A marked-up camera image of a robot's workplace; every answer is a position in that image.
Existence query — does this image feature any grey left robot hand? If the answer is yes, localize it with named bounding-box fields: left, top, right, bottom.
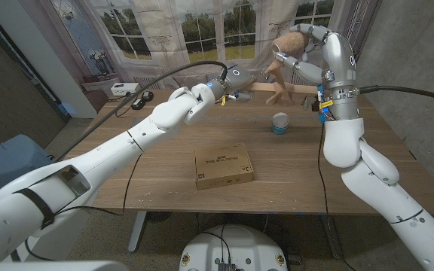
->
left=211, top=64, right=258, bottom=103

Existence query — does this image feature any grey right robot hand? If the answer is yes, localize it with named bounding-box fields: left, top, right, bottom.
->
left=274, top=23, right=358, bottom=91

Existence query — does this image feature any wooden hanger with metal clips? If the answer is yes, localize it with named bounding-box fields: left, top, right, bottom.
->
left=226, top=73, right=320, bottom=111

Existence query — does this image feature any tan elastic arm wrap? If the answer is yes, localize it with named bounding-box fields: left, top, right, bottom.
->
left=264, top=31, right=310, bottom=106

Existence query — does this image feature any flat cardboard box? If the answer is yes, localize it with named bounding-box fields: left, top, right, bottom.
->
left=194, top=142, right=255, bottom=190

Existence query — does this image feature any white baseball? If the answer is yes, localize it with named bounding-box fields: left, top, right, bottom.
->
left=271, top=111, right=290, bottom=128

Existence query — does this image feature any printed window backdrop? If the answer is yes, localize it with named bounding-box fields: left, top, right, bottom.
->
left=49, top=0, right=382, bottom=91

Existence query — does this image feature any white power strip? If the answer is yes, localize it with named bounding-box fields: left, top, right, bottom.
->
left=110, top=82, right=142, bottom=97

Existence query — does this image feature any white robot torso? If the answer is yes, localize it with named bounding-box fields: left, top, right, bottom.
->
left=179, top=224, right=289, bottom=271

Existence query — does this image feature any grey table leg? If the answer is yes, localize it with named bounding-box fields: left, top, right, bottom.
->
left=127, top=210, right=147, bottom=253
left=320, top=215, right=343, bottom=260

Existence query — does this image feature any blue plastic bin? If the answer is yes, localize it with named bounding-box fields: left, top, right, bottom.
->
left=0, top=134, right=54, bottom=196

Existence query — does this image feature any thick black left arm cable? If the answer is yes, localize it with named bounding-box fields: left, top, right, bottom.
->
left=53, top=60, right=228, bottom=163

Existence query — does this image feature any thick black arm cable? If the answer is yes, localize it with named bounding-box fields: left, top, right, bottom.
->
left=358, top=85, right=434, bottom=181
left=53, top=60, right=228, bottom=163

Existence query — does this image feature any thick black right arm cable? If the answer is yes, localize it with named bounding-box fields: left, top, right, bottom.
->
left=358, top=85, right=434, bottom=181

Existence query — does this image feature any black power cord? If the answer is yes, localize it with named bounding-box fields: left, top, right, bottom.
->
left=113, top=96, right=135, bottom=118

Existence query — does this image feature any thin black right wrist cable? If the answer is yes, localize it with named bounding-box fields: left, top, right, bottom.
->
left=316, top=122, right=348, bottom=271

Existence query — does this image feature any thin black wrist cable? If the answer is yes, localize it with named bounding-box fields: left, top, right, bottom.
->
left=316, top=122, right=348, bottom=271
left=23, top=152, right=145, bottom=261

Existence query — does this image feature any thin black left wrist cable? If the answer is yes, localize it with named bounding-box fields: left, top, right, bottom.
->
left=23, top=152, right=145, bottom=261

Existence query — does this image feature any black torso cable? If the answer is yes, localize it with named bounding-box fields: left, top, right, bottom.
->
left=200, top=224, right=233, bottom=265

